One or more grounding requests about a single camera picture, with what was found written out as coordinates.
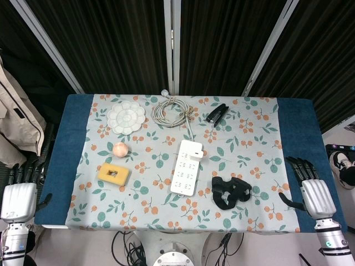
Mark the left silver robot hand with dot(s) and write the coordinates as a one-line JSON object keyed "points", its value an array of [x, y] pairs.
{"points": [[19, 200]]}

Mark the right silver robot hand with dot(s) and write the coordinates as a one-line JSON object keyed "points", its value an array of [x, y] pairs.
{"points": [[317, 198]]}

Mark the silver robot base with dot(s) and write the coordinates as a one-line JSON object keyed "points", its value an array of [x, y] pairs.
{"points": [[173, 256]]}

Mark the white power strip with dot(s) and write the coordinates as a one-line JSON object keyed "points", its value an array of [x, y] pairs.
{"points": [[184, 177]]}

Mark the black and white sneaker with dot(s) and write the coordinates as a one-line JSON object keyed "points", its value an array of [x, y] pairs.
{"points": [[342, 166]]}

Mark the black device with lights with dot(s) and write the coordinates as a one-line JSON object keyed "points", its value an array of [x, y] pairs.
{"points": [[330, 148]]}

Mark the blue table cover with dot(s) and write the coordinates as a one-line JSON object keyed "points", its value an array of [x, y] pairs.
{"points": [[62, 155]]}

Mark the beige jacket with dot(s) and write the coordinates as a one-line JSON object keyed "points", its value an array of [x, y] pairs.
{"points": [[16, 124]]}

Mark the yellow sponge block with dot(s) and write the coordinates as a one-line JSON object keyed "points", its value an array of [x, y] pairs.
{"points": [[104, 173]]}

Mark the pink peach ball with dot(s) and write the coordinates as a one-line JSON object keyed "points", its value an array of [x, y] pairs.
{"points": [[120, 150]]}

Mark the black ribbed divider panel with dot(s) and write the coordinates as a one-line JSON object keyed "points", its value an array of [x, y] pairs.
{"points": [[36, 80], [111, 44], [319, 55], [222, 47]]}

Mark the black stapler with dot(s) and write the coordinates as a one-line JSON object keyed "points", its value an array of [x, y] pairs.
{"points": [[217, 113]]}

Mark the white flower paint palette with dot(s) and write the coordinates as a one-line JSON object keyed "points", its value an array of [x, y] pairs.
{"points": [[126, 117]]}

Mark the floral tablecloth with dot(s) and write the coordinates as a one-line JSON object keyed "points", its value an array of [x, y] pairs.
{"points": [[155, 207]]}

